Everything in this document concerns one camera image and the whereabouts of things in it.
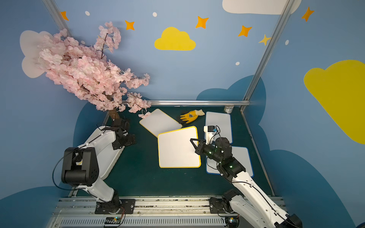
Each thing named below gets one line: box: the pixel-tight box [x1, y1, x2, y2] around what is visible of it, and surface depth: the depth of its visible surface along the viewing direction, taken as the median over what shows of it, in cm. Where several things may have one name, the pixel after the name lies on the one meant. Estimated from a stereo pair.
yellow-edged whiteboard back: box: [139, 108, 183, 138], surface depth 114 cm
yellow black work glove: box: [180, 109, 206, 124], surface depth 117 cm
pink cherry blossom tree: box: [37, 22, 152, 121], surface depth 71 cm
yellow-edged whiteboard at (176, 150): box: [157, 125, 202, 169], surface depth 80 cm
